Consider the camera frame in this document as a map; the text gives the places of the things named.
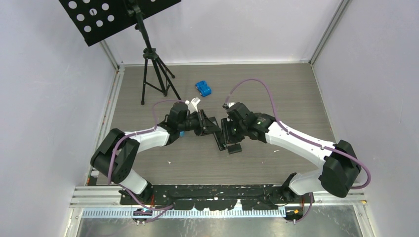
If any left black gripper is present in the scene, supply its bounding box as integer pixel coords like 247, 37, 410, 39
178, 110, 220, 137

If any black battery cover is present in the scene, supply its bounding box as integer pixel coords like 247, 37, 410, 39
227, 144, 242, 155

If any black remote control back up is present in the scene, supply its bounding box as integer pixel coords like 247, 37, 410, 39
213, 131, 224, 150

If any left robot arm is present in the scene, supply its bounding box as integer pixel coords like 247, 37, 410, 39
90, 101, 221, 204

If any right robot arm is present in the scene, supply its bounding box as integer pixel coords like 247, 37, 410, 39
222, 102, 362, 203

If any blue toy car block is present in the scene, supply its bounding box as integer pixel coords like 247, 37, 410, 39
195, 80, 212, 97

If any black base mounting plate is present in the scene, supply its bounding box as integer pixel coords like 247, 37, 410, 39
119, 184, 300, 211

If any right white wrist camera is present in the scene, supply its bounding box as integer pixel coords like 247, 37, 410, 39
222, 102, 236, 110

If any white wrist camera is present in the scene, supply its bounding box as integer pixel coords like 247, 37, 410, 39
222, 102, 236, 110
184, 97, 201, 113

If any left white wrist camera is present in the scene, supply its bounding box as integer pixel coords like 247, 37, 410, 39
184, 97, 201, 113

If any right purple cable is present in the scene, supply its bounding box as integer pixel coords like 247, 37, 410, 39
224, 78, 372, 226

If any purple cable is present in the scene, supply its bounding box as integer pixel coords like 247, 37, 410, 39
224, 78, 372, 226
107, 99, 189, 225

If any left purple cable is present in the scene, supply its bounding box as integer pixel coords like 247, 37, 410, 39
107, 99, 189, 225

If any aluminium frame rail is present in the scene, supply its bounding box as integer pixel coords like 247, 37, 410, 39
70, 186, 367, 221

